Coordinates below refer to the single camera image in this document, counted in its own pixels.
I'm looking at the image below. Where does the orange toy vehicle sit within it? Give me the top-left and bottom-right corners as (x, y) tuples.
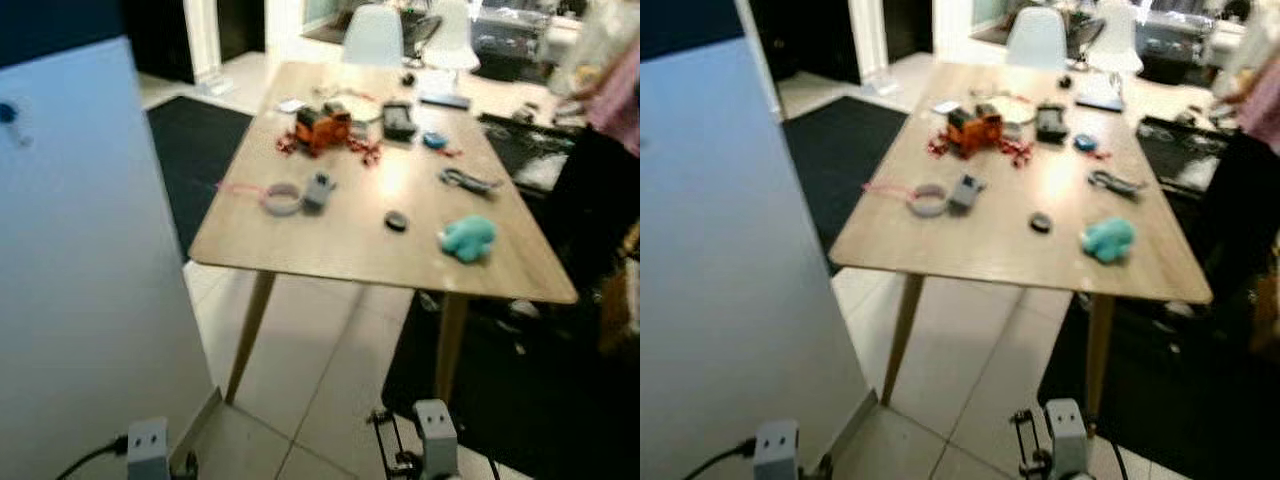
(945, 103), (1004, 158)
(296, 103), (353, 156)

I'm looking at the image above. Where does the red bead chain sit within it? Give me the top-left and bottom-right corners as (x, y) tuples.
(277, 128), (383, 166)
(927, 130), (1034, 167)

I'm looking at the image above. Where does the grey metal tool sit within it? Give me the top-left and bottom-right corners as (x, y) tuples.
(438, 167), (503, 195)
(1087, 169), (1148, 197)

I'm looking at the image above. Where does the teal plush toy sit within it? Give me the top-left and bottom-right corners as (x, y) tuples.
(438, 215), (498, 264)
(1080, 217), (1137, 265)

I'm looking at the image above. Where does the black box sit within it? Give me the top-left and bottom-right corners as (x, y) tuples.
(1035, 103), (1071, 144)
(382, 100), (418, 141)

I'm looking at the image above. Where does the grey tape ring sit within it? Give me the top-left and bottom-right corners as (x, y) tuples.
(260, 183), (303, 217)
(906, 184), (949, 218)

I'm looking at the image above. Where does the black glossy side table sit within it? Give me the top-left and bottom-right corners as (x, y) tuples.
(1135, 115), (1226, 196)
(480, 112), (576, 196)

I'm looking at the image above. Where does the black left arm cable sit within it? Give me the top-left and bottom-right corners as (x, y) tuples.
(55, 435), (131, 480)
(685, 438), (758, 480)

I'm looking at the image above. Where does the large black floor rug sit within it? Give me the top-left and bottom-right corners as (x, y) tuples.
(382, 290), (641, 480)
(1037, 295), (1280, 480)

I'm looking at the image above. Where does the small grey device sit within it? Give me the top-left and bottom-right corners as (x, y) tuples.
(302, 172), (337, 213)
(948, 174), (986, 213)

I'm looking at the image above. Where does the person in pink top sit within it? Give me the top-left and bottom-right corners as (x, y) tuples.
(1200, 40), (1280, 356)
(545, 40), (641, 356)

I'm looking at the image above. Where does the wooden dining table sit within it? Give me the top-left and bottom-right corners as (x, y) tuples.
(188, 60), (579, 406)
(828, 60), (1214, 406)

